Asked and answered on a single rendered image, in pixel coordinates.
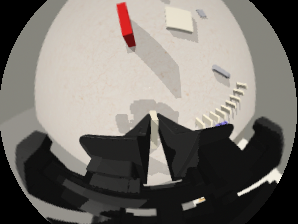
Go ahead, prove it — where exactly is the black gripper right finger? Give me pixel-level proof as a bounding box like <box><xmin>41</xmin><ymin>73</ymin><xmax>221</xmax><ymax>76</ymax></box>
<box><xmin>156</xmin><ymin>113</ymin><xmax>234</xmax><ymax>181</ymax></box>

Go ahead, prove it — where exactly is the red rectangular block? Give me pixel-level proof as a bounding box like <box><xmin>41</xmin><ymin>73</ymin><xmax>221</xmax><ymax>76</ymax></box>
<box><xmin>116</xmin><ymin>2</ymin><xmax>136</xmax><ymax>47</ymax></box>

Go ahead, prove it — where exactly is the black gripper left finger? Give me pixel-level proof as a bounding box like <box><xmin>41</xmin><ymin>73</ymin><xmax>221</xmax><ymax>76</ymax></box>
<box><xmin>78</xmin><ymin>115</ymin><xmax>150</xmax><ymax>184</ymax></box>

